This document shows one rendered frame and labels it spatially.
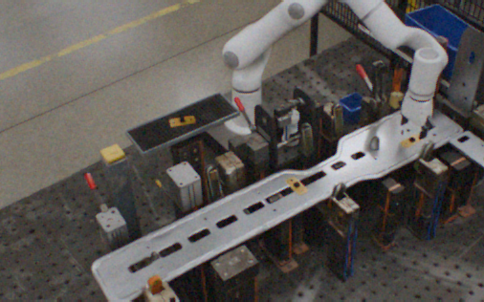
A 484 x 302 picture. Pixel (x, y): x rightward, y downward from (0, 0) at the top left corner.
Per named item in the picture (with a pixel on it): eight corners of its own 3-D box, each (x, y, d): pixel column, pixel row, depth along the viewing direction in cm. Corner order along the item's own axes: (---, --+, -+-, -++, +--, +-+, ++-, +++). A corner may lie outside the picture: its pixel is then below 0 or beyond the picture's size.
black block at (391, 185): (385, 256, 232) (395, 200, 213) (365, 237, 239) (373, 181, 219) (402, 246, 235) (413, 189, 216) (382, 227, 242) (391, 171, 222)
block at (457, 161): (443, 227, 241) (456, 173, 222) (421, 209, 248) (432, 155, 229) (461, 217, 244) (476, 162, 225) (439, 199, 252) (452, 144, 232)
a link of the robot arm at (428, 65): (416, 75, 220) (405, 89, 215) (423, 41, 211) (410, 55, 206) (440, 83, 217) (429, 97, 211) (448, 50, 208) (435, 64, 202)
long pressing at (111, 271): (117, 316, 184) (116, 313, 183) (86, 264, 198) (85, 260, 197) (467, 132, 236) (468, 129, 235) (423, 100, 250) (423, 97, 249)
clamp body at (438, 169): (421, 248, 235) (436, 179, 211) (398, 226, 242) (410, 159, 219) (439, 236, 238) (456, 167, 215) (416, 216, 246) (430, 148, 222)
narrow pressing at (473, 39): (469, 117, 240) (489, 37, 217) (446, 100, 248) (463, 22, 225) (470, 116, 241) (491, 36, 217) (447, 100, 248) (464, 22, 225)
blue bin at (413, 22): (449, 78, 253) (454, 51, 244) (400, 41, 273) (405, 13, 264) (482, 66, 258) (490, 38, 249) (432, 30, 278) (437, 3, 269)
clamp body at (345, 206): (339, 287, 223) (345, 219, 200) (317, 263, 231) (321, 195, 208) (360, 274, 227) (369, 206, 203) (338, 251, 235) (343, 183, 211)
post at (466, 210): (464, 218, 244) (480, 162, 224) (442, 201, 251) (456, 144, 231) (476, 211, 246) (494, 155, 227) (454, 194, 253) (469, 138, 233)
